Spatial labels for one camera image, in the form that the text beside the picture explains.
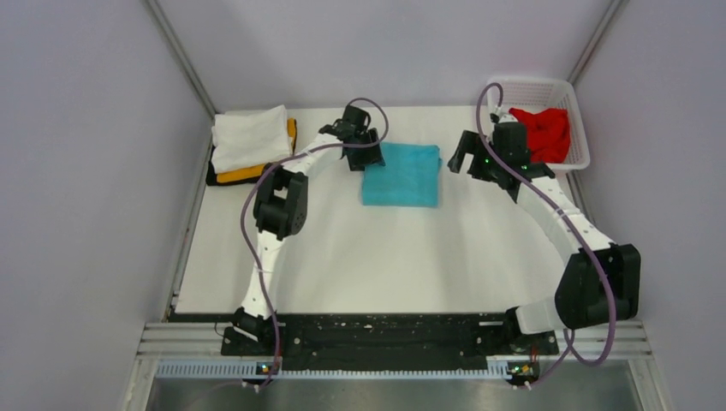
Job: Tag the aluminium rail left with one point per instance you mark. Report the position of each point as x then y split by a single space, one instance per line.
167 340

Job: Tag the yellow folded t-shirt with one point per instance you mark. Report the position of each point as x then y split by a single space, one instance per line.
292 132

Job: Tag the black folded t-shirt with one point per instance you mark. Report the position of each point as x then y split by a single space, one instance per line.
234 177

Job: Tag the aluminium rail right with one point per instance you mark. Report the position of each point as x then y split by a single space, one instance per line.
630 342

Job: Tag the aluminium rail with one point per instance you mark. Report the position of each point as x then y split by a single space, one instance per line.
167 340
630 342

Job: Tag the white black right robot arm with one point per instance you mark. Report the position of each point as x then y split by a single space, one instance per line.
600 284

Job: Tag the aluminium frame post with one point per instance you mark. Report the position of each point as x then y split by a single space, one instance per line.
170 37
604 25

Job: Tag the aluminium frame post right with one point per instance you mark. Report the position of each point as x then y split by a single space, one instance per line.
604 25

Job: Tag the red t-shirt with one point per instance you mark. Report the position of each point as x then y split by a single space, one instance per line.
548 134

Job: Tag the turquoise t-shirt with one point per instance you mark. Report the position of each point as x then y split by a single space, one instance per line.
409 177

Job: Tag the aluminium frame post left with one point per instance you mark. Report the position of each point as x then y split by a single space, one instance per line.
170 37

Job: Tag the white plastic laundry basket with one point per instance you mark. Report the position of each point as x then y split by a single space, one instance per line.
536 94

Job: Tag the white folded t-shirt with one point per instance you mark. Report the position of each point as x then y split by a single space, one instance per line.
242 141

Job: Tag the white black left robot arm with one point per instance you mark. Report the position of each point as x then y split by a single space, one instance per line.
277 207

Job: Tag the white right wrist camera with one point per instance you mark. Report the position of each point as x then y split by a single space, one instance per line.
500 115

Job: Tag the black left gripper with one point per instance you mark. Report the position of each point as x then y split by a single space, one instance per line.
372 155

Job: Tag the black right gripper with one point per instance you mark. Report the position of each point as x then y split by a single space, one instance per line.
469 144

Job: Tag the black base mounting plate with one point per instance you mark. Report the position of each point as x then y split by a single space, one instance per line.
413 342

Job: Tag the white cable duct strip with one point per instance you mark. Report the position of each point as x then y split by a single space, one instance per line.
253 369

